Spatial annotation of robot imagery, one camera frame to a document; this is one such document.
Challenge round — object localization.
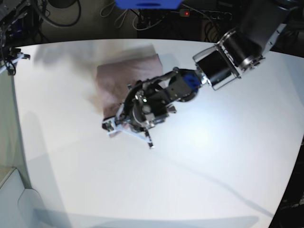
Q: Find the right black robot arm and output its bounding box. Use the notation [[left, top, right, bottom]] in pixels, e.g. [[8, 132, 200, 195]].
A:
[[0, 0, 82, 76]]

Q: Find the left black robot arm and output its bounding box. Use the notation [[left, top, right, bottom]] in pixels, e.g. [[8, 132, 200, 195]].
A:
[[123, 0, 303, 133]]

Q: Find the mauve pink t-shirt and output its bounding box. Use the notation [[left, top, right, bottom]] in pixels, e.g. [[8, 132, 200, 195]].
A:
[[95, 54, 163, 131]]

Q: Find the black power strip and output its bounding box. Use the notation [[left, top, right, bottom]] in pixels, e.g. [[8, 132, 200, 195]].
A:
[[180, 8, 233, 21]]

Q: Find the white cable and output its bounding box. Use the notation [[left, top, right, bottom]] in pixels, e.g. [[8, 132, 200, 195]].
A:
[[114, 9, 164, 31]]

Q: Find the blue plastic mount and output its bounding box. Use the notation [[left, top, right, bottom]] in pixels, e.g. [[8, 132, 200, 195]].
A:
[[115, 0, 182, 9]]

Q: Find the white camera bracket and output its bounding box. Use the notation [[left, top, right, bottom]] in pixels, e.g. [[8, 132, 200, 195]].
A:
[[102, 83, 155, 150], [0, 47, 31, 76]]

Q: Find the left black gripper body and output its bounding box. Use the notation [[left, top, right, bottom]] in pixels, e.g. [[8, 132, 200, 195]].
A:
[[128, 90, 177, 131]]

